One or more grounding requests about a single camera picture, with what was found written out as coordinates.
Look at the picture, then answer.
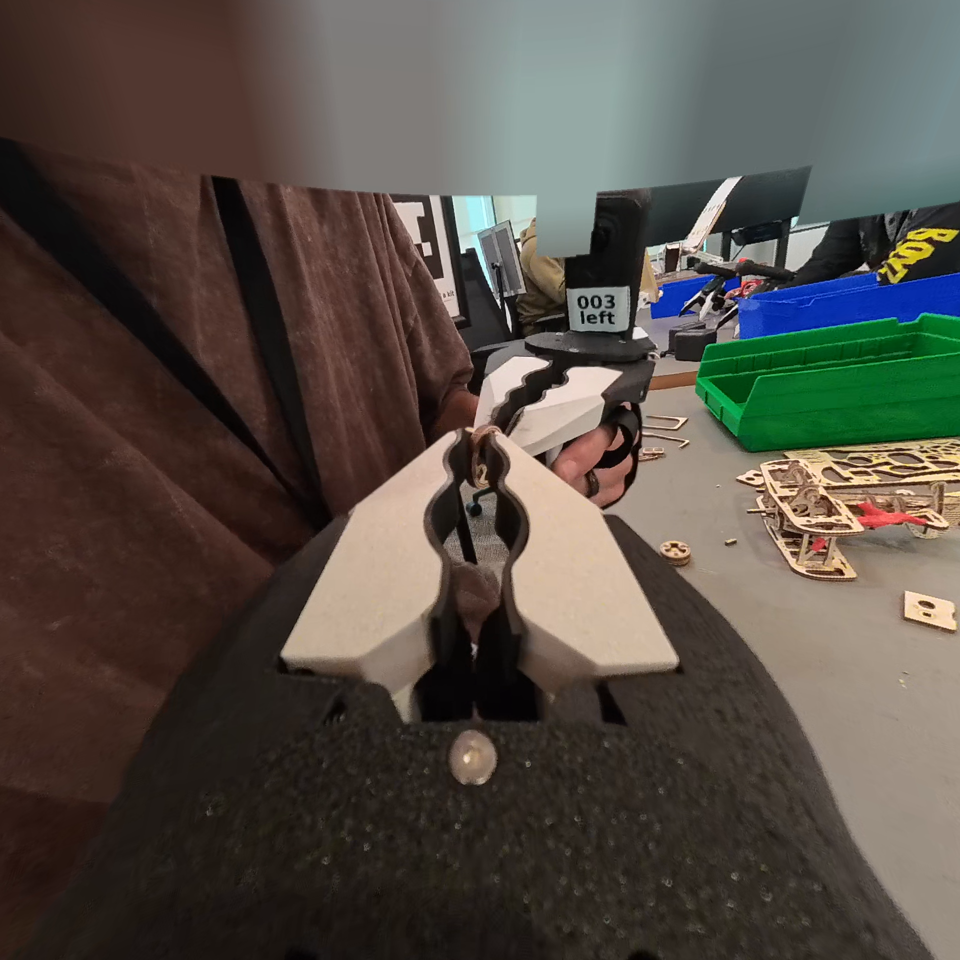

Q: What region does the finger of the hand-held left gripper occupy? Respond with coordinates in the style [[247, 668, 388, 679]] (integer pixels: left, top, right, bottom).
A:
[[516, 366, 625, 460], [472, 354, 554, 440]]

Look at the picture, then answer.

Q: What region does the black computer monitor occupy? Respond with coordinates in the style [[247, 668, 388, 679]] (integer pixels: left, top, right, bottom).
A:
[[643, 166, 813, 247]]

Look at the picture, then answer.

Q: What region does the framed black-and-white tag poster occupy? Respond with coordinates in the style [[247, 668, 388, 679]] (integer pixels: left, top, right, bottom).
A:
[[390, 195, 471, 329]]

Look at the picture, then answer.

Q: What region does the grey desk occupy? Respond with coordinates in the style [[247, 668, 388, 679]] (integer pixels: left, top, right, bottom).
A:
[[600, 322, 960, 960]]

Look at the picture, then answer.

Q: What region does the small blue plastic bin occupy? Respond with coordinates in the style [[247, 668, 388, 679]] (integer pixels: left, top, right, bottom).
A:
[[649, 274, 723, 321]]

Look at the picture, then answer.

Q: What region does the black office chair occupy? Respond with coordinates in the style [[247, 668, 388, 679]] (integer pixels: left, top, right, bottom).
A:
[[456, 251, 520, 354]]

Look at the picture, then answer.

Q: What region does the black tool with red cable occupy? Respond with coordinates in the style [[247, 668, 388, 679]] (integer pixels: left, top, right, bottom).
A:
[[675, 256, 796, 361]]

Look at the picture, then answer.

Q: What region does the black lanyard strap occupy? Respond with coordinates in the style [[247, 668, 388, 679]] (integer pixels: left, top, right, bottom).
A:
[[211, 175, 333, 530]]

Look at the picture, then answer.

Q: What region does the wooden biplane model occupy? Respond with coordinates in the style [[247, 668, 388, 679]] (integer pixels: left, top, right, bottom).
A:
[[747, 457, 954, 583]]

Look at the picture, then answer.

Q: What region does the flat wooden plate with hole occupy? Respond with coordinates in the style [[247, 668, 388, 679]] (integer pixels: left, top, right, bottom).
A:
[[901, 590, 960, 636]]

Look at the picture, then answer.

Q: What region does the small wooden ring gear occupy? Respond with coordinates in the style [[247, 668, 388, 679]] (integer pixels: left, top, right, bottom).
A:
[[468, 426, 502, 490]]

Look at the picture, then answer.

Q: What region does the green plastic bin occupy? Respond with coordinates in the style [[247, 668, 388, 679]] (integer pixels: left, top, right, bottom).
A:
[[695, 312, 960, 454]]

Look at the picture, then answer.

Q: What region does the laser-cut wooden parts sheet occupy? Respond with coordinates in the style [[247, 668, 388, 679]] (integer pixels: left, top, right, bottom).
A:
[[783, 441, 960, 492]]

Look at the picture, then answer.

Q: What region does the person's left hand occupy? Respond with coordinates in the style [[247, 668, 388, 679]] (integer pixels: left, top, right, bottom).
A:
[[549, 418, 648, 513]]

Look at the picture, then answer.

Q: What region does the small computer monitor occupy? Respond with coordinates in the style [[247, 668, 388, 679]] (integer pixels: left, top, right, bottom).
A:
[[477, 220, 526, 298]]

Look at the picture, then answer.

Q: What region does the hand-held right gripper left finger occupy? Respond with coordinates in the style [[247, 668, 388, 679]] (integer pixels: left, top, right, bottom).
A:
[[279, 427, 471, 723]]

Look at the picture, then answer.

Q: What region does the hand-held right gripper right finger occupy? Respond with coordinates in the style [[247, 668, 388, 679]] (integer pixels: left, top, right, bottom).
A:
[[491, 435, 681, 697]]

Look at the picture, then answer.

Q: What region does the large blue plastic bin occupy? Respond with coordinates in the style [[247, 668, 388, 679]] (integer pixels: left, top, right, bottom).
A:
[[737, 272, 960, 344]]

